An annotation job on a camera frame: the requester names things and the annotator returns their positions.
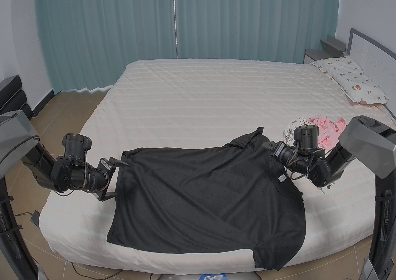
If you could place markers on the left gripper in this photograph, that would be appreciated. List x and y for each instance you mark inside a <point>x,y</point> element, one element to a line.
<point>94,179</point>

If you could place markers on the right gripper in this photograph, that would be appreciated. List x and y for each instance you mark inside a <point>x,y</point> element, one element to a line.
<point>286,155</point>

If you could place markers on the black T-shirt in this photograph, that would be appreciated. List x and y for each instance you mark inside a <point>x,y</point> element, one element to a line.
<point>201,198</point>

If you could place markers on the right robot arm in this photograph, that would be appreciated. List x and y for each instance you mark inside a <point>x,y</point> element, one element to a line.
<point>365,145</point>

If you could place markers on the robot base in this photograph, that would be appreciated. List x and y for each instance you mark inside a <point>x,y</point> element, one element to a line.
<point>185,277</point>

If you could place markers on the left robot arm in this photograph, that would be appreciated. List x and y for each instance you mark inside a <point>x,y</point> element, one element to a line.
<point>46,164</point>

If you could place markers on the bed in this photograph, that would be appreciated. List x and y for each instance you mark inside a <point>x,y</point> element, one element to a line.
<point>201,102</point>

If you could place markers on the white printed pyjama top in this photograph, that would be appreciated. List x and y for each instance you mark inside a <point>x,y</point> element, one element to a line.
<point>290,130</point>

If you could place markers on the pink garment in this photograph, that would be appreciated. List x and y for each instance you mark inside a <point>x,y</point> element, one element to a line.
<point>328,131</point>

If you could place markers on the black power adapter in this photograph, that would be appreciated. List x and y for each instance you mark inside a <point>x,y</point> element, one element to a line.
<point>35,219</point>

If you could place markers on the white printed pillow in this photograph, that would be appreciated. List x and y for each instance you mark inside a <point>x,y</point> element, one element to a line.
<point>352,80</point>

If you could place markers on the grey white bedside table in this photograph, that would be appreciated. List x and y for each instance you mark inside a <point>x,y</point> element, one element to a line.
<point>318,55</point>

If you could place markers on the black chest of drawers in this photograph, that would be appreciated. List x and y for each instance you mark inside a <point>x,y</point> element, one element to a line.
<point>12,96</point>

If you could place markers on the blue-green curtain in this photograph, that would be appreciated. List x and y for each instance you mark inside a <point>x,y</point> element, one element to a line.
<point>253,9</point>
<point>108,25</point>

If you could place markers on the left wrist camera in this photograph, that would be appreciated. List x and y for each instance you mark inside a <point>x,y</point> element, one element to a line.
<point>105,165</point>

